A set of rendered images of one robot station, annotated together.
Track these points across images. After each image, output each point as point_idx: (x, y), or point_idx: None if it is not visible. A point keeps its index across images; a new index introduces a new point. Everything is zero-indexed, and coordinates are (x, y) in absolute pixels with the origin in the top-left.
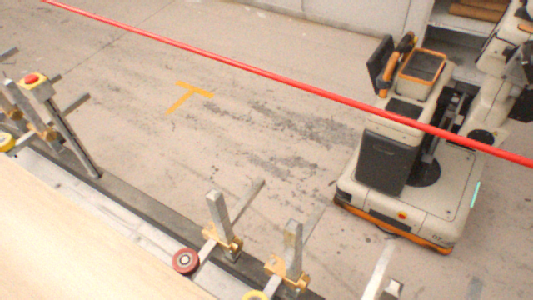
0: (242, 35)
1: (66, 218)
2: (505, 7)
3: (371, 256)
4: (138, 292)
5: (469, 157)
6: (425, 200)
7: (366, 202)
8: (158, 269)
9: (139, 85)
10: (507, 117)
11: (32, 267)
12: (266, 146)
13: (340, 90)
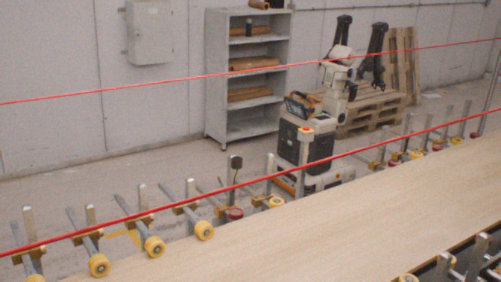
0: (86, 187)
1: (359, 184)
2: (245, 91)
3: None
4: (407, 172)
5: None
6: (335, 165)
7: (322, 182)
8: (396, 167)
9: (77, 261)
10: (348, 101)
11: (386, 194)
12: None
13: (209, 173)
